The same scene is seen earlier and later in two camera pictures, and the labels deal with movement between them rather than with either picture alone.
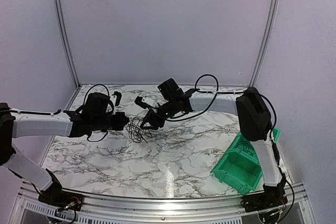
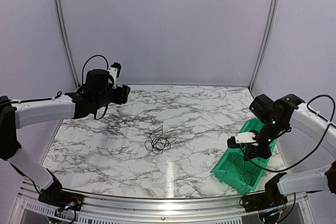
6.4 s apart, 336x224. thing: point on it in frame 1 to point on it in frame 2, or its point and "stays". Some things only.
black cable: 135,130 to 240,163
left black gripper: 119,125 to 122,94
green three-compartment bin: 240,167 stays
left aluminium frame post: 59,0 stays
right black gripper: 154,119 to 251,152
